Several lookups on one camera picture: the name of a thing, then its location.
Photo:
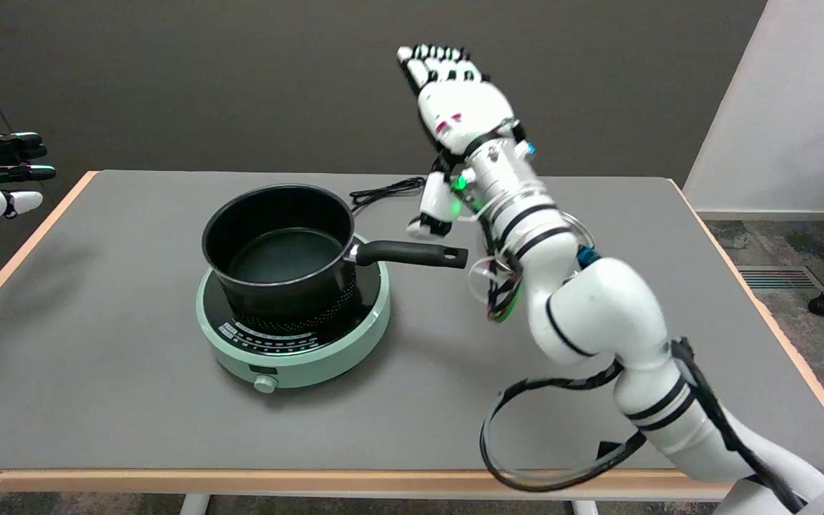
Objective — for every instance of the mint green induction cooker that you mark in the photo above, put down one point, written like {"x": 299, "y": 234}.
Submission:
{"x": 312, "y": 365}

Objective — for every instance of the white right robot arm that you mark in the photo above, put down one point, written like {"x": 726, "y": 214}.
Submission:
{"x": 598, "y": 307}

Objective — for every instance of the grey floor vent grille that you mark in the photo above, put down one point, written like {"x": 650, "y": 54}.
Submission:
{"x": 777, "y": 277}

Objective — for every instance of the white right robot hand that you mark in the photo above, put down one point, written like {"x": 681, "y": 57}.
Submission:
{"x": 466, "y": 107}

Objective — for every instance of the white table leg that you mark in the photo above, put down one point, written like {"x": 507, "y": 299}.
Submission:
{"x": 585, "y": 508}
{"x": 194, "y": 505}

